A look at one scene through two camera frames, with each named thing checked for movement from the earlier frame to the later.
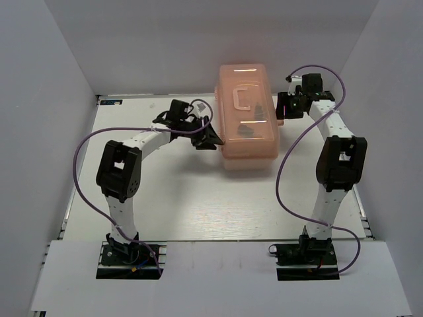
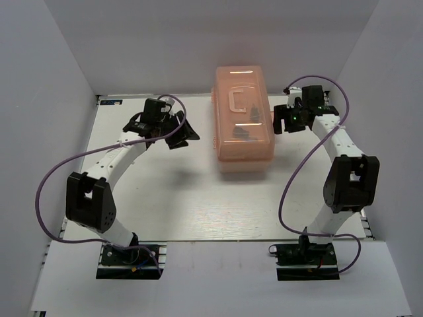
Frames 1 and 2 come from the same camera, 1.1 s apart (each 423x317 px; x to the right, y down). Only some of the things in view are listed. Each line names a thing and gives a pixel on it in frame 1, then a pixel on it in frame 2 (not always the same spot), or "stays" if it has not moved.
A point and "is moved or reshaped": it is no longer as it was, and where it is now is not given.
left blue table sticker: x=111 y=102 stays
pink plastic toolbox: x=248 y=120 stays
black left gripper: x=211 y=137 → x=188 y=132
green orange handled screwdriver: x=244 y=130 is moved or reshaped
